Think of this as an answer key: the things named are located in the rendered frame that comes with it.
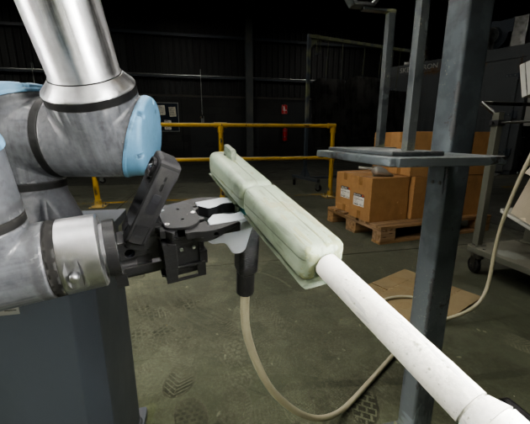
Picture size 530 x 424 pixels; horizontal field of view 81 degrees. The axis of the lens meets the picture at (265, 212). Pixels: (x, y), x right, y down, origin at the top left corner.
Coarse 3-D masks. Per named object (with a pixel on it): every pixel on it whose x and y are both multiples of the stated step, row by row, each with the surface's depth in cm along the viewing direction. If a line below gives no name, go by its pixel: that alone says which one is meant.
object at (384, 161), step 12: (324, 156) 73; (336, 156) 67; (348, 156) 62; (360, 156) 57; (372, 156) 53; (384, 156) 51; (396, 156) 51; (408, 156) 51; (420, 156) 51; (432, 156) 51; (444, 156) 51; (492, 156) 52; (504, 156) 53
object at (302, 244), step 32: (224, 160) 48; (224, 192) 47; (256, 192) 38; (256, 224) 37; (288, 224) 32; (320, 224) 32; (256, 256) 48; (288, 256) 31; (320, 256) 28; (352, 288) 25; (384, 320) 22; (416, 352) 20; (448, 384) 18; (480, 416) 16; (512, 416) 16
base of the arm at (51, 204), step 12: (60, 180) 61; (24, 192) 56; (36, 192) 57; (48, 192) 59; (60, 192) 61; (24, 204) 56; (36, 204) 57; (48, 204) 59; (60, 204) 61; (72, 204) 64; (36, 216) 57; (48, 216) 59; (60, 216) 60; (72, 216) 63
